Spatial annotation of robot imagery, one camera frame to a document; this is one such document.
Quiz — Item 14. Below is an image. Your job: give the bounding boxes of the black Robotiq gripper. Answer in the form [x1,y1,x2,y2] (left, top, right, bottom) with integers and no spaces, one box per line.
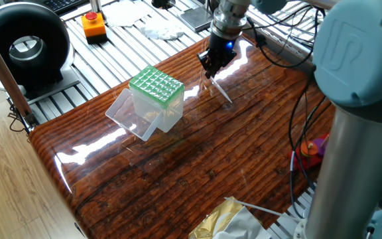
[196,32,238,80]

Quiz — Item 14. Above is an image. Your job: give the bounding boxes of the clear large pipette tip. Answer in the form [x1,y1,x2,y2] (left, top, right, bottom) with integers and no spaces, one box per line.
[210,76,233,104]

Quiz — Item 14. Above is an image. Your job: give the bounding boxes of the clear tip box green rack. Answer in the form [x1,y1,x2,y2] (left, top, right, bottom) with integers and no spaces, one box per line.
[105,64,186,142]

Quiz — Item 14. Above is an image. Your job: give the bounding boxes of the dark grey metal plate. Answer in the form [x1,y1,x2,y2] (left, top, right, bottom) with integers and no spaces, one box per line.
[180,6,214,33]

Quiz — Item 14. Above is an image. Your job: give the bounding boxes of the white crumpled cloth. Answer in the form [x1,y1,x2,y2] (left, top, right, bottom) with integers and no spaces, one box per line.
[140,18,186,41]

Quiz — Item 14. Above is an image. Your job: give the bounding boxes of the black knob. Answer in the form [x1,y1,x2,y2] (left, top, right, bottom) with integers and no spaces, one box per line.
[151,0,177,10]

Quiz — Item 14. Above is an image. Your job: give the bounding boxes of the white paper sheet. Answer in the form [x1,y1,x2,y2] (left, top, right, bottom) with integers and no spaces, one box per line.
[103,0,155,28]

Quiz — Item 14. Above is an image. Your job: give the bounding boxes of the orange emergency stop button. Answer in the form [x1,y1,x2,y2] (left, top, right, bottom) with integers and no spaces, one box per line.
[80,11,108,45]

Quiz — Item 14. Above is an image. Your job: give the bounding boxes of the orange green stacked rings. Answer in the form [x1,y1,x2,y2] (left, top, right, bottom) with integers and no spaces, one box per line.
[300,141,319,158]

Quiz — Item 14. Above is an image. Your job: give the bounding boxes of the purple toy disc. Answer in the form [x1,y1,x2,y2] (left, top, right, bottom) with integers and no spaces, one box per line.
[312,136,328,157]

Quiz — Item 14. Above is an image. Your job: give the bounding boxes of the gold foil bag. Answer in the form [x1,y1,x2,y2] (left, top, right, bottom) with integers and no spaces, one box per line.
[188,195,273,239]

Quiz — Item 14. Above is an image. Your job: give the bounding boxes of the black keyboard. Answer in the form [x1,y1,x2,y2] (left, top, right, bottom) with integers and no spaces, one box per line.
[46,0,91,14]

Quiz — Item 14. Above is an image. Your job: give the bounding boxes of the black cable bundle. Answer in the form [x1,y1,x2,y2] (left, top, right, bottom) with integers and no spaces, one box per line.
[243,0,333,218]

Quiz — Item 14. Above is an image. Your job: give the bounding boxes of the black cord loop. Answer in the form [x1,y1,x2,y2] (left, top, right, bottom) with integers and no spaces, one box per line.
[7,104,29,134]

